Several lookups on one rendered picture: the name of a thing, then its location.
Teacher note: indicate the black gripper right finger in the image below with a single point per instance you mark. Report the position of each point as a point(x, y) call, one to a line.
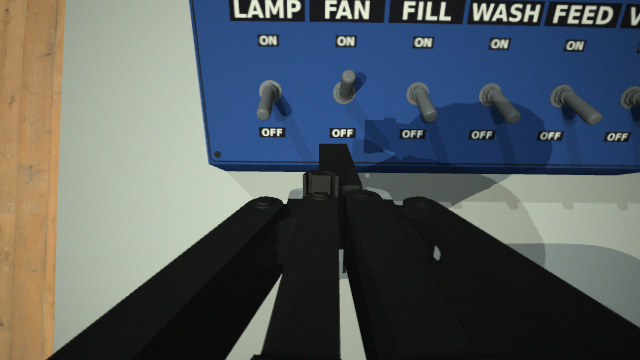
point(510, 307)

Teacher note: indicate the blue switch panel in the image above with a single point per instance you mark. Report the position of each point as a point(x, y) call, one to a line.
point(550, 58)

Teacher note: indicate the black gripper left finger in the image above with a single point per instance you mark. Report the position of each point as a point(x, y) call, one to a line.
point(198, 306)

